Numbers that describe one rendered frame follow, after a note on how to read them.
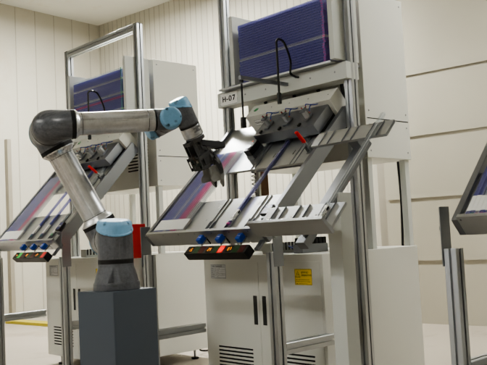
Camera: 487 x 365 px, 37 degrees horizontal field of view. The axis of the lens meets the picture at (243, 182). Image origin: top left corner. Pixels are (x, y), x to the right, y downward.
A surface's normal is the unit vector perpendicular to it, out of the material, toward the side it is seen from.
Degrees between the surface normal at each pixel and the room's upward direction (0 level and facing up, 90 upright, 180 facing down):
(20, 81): 90
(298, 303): 90
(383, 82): 90
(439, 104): 90
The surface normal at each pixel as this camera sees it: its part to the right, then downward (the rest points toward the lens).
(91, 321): -0.64, -0.02
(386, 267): 0.68, -0.08
